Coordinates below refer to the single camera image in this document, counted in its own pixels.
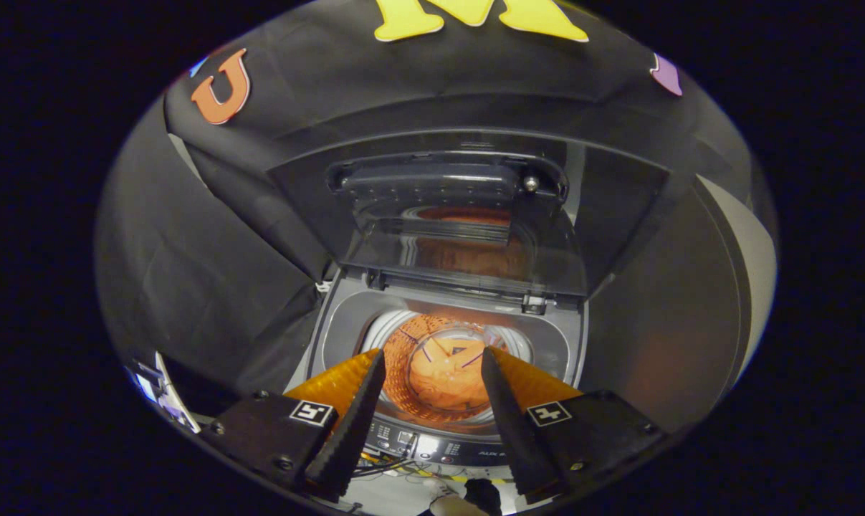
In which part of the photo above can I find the grey cabinet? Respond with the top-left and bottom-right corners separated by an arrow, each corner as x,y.
586,168 -> 778,434

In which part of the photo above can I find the black rounded object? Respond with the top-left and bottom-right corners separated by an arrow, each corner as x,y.
464,479 -> 503,516

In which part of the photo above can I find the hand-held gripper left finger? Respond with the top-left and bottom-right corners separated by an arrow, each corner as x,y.
201,349 -> 388,502

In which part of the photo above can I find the white and blue object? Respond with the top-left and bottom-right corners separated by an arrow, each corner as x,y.
126,351 -> 202,434

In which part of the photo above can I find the orange polo shirt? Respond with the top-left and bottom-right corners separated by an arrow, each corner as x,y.
402,326 -> 495,413

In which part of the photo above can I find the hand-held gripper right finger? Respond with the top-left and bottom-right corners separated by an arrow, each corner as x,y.
480,348 -> 668,505

